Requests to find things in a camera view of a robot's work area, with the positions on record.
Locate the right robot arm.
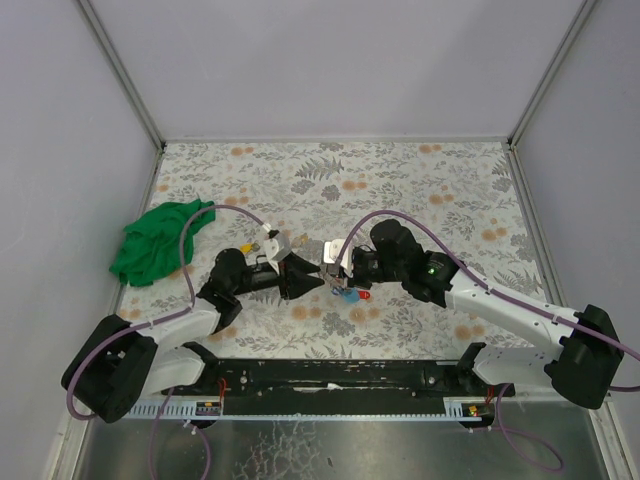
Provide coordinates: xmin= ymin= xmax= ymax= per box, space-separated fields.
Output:
xmin=338 ymin=219 xmax=624 ymax=409

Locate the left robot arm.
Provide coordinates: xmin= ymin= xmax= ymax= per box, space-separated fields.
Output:
xmin=61 ymin=249 xmax=324 ymax=423

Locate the green cloth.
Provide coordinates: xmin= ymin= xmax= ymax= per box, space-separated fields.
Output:
xmin=109 ymin=199 xmax=214 ymax=287

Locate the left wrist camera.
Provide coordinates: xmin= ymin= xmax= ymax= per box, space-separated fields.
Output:
xmin=263 ymin=230 xmax=291 ymax=263

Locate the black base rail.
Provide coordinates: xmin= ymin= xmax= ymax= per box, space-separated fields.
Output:
xmin=169 ymin=344 xmax=515 ymax=420

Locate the white cable duct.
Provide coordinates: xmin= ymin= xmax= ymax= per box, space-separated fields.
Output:
xmin=124 ymin=398 xmax=223 ymax=420

